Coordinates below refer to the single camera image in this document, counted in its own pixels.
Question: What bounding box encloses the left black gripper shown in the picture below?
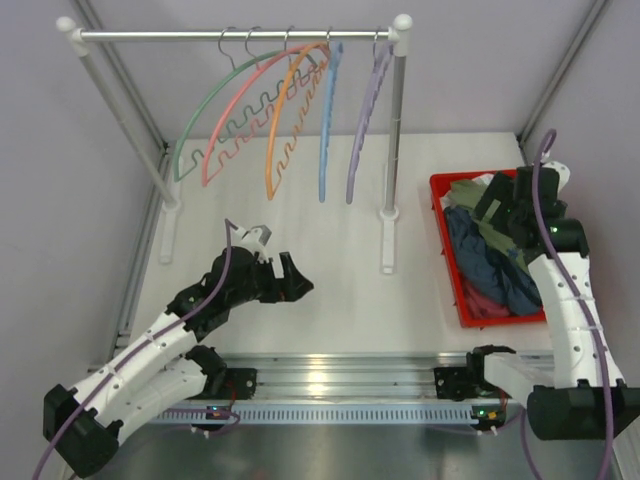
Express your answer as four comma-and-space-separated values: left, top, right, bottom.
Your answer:
227, 252, 313, 307

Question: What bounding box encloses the green tank top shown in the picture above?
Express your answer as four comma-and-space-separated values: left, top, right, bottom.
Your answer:
440, 178, 529, 274

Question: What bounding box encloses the green hanger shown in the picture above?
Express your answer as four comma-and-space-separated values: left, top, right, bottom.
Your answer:
172, 25, 321, 183

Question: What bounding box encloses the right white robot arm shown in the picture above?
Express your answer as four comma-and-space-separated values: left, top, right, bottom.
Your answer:
466, 162, 639, 441

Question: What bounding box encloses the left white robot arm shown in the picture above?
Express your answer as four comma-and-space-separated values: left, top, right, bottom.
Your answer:
43, 246, 314, 479

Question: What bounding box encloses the pink hanger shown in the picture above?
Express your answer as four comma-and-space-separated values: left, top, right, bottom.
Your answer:
200, 25, 331, 188

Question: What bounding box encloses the orange hanger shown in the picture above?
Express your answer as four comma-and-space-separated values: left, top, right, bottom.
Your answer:
264, 42, 331, 201

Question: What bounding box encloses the purple hanger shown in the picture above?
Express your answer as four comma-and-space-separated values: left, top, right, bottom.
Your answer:
345, 41, 394, 205

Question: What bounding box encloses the blue hanger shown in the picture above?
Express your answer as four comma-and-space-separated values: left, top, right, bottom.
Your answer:
318, 42, 344, 203

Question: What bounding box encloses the white garment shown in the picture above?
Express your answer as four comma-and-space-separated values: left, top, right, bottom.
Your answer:
472, 173, 494, 186

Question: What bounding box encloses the navy blue garment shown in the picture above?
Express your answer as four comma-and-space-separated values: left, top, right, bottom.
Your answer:
444, 206, 542, 316

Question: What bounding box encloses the red plastic bin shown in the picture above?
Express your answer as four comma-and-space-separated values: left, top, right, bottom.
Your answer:
429, 171, 546, 329

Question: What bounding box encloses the white clothes rack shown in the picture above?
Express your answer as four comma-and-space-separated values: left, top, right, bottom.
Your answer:
56, 14, 413, 275

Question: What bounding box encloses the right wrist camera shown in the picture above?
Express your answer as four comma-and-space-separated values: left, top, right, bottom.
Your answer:
541, 160, 571, 193

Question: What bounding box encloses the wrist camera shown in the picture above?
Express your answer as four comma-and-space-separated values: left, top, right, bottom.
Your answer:
541, 160, 571, 193
235, 225, 272, 252

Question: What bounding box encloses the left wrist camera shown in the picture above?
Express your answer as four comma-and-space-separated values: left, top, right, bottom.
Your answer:
235, 225, 272, 252

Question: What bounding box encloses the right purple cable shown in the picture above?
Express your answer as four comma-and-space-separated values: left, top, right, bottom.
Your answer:
519, 128, 616, 480

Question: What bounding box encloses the purple cable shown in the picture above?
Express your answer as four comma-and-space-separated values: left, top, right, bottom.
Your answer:
519, 128, 616, 480
32, 218, 246, 480

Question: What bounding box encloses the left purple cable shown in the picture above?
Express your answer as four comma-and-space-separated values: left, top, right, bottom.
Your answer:
32, 218, 246, 480

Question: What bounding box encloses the aluminium mounting rail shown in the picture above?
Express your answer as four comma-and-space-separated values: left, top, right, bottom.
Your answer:
192, 352, 466, 403

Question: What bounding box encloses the slotted cable duct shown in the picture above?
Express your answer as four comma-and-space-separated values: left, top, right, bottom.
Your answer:
144, 403, 506, 425

